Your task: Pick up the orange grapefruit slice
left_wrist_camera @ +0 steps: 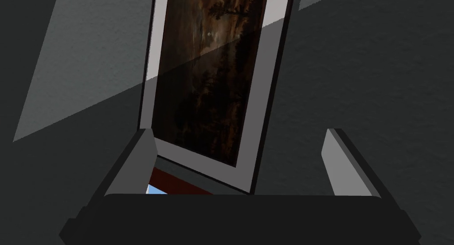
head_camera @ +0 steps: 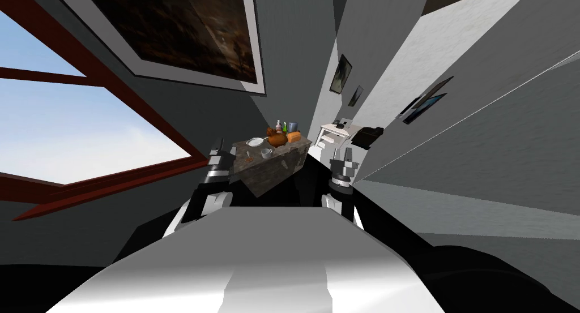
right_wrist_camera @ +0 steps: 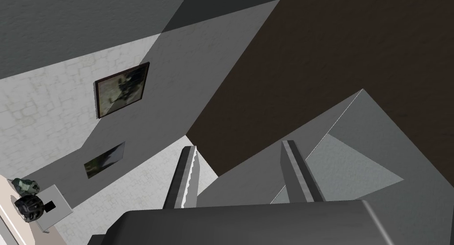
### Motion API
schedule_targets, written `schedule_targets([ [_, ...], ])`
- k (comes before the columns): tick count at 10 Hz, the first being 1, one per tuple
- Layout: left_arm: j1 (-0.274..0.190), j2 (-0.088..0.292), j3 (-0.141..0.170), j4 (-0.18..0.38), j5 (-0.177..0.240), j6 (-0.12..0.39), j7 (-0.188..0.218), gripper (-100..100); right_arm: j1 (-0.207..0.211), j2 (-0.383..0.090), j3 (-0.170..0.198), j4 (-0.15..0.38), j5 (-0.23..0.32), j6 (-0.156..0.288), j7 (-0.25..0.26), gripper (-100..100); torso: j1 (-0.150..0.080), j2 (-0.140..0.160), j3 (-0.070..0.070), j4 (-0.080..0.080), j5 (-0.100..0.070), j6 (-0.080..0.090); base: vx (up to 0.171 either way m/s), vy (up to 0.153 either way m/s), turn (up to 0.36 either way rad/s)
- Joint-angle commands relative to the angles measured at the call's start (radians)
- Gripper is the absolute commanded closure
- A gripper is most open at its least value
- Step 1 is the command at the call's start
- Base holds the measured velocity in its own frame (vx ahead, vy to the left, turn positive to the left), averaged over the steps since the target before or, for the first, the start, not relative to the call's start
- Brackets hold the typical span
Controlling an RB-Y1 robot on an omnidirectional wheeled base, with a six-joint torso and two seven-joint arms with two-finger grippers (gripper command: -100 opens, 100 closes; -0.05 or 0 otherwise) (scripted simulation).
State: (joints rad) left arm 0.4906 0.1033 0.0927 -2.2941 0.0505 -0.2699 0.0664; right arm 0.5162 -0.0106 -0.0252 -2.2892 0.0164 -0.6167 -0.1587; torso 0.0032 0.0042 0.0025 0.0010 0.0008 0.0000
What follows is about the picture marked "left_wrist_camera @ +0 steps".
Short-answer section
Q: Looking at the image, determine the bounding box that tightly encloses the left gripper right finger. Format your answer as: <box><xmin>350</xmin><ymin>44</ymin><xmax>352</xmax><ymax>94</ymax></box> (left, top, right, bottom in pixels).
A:
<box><xmin>321</xmin><ymin>128</ymin><xmax>383</xmax><ymax>198</ymax></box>

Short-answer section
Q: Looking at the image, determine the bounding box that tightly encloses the red framed picture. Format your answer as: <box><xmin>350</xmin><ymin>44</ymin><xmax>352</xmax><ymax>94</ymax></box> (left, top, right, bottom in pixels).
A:
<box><xmin>146</xmin><ymin>167</ymin><xmax>213</xmax><ymax>195</ymax></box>

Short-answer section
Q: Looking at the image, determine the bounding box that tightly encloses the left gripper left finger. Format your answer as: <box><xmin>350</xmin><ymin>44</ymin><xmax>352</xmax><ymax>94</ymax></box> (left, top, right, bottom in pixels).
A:
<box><xmin>93</xmin><ymin>128</ymin><xmax>158</xmax><ymax>197</ymax></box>

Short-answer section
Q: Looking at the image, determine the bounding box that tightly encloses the dark landscape painting white frame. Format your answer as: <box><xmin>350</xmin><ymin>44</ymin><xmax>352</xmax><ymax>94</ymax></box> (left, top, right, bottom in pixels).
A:
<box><xmin>137</xmin><ymin>0</ymin><xmax>297</xmax><ymax>195</ymax></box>

